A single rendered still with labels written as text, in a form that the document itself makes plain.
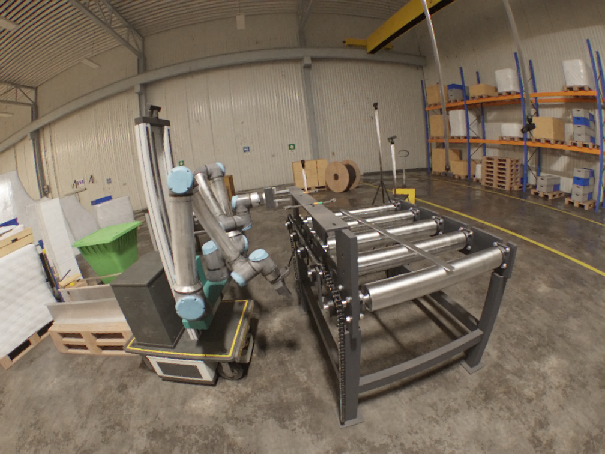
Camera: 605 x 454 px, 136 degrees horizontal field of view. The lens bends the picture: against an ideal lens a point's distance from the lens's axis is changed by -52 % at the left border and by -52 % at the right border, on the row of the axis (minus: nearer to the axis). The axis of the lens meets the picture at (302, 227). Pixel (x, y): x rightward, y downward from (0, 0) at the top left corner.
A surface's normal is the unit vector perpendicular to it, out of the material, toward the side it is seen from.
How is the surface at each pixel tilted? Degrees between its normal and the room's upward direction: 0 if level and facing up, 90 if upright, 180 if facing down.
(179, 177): 83
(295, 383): 0
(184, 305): 95
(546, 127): 90
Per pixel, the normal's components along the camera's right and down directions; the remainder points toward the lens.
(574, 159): -0.98, 0.15
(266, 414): -0.11, -0.95
